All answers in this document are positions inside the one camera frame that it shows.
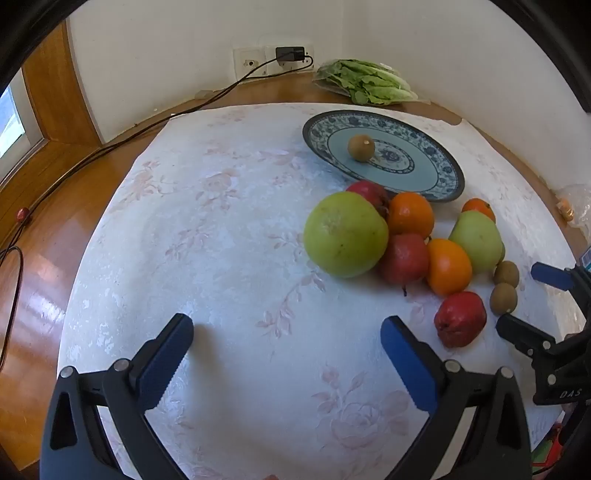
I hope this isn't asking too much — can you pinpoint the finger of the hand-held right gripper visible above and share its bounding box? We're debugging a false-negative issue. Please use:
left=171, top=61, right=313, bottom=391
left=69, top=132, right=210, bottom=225
left=495, top=313, right=566, bottom=365
left=531, top=261, right=591, bottom=324

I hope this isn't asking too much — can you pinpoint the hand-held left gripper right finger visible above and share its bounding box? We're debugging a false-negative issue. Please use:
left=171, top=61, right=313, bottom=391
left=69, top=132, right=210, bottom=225
left=379, top=316, right=534, bottom=480

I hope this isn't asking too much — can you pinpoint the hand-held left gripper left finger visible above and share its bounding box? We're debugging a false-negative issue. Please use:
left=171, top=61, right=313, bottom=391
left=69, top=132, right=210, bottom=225
left=41, top=313, right=195, bottom=480

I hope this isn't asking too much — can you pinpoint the brown kiwi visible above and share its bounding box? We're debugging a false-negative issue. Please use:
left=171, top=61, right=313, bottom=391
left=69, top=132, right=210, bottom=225
left=347, top=134, right=375, bottom=162
left=493, top=261, right=520, bottom=288
left=489, top=282, right=518, bottom=315

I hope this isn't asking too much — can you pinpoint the red apple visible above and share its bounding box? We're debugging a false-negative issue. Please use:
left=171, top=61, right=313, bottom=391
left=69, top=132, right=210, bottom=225
left=346, top=181, right=391, bottom=217
left=379, top=233, right=431, bottom=284
left=434, top=291, right=488, bottom=348

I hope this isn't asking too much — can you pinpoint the green apple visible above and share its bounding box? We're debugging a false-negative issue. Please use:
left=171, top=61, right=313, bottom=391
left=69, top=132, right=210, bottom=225
left=449, top=210, right=505, bottom=274

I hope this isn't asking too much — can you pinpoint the orange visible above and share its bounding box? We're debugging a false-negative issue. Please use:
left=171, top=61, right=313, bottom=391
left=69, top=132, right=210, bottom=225
left=426, top=239, right=473, bottom=296
left=387, top=192, right=435, bottom=240
left=462, top=198, right=496, bottom=223

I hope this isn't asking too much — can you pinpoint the large green round fruit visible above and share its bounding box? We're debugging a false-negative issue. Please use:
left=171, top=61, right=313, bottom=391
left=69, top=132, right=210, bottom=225
left=303, top=191, right=389, bottom=279

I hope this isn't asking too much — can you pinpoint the blue patterned ceramic plate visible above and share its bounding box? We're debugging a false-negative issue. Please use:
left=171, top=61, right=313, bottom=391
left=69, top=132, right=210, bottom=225
left=302, top=110, right=465, bottom=203

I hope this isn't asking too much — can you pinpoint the clear plastic bag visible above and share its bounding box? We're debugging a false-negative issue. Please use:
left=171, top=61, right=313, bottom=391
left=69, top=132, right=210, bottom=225
left=551, top=184, right=591, bottom=229

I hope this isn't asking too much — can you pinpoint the white floral table mat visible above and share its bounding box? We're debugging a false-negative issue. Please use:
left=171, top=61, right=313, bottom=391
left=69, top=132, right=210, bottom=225
left=56, top=104, right=580, bottom=480

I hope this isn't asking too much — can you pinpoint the bagged green lettuce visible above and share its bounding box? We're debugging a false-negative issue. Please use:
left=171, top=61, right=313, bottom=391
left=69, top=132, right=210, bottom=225
left=313, top=59, right=419, bottom=106

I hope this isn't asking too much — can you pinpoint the window pane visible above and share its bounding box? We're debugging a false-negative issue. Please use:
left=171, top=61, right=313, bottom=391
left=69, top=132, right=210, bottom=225
left=0, top=74, right=47, bottom=160

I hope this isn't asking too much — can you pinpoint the black cable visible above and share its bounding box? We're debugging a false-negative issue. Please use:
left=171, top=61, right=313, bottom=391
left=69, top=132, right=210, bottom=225
left=0, top=54, right=315, bottom=370

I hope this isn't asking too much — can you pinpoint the wooden window frame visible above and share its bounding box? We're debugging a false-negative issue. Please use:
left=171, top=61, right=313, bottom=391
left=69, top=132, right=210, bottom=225
left=0, top=21, right=109, bottom=204

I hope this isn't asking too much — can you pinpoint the white coaxial wall socket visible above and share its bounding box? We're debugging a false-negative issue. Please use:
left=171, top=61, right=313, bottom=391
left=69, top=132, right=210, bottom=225
left=233, top=47, right=267, bottom=79

